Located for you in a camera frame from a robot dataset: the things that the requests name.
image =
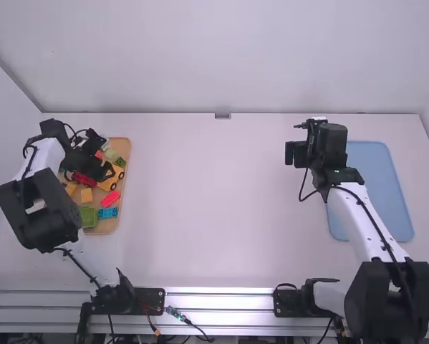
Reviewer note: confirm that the silver rails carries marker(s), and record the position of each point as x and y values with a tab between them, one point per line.
217	304

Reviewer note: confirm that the yellow toy car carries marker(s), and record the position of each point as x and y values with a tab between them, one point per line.
115	175

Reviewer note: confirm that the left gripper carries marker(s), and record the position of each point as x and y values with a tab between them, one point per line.
77	159

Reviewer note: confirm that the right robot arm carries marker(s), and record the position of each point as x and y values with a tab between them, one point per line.
357	222

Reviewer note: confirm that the dark green toy brick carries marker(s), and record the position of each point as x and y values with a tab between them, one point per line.
88	217

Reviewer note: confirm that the orange toy brick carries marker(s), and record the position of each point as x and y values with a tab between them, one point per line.
71	188

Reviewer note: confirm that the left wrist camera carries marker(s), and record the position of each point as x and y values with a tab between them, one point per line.
76	142

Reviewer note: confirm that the blue toy brick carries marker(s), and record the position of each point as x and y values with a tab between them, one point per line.
108	213

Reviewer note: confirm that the red toy brick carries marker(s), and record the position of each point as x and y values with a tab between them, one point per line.
83	178
110	198

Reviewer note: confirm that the tan tray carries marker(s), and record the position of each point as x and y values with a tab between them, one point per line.
122	147

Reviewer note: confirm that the pale green toy brick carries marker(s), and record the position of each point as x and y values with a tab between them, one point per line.
110	153

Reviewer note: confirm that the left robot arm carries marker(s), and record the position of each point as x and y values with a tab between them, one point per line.
38	211

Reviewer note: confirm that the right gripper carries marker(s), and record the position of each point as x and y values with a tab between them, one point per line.
298	154

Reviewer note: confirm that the blue mat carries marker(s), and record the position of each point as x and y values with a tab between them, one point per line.
382	172

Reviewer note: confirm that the yellow toy brick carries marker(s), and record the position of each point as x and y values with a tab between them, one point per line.
86	196

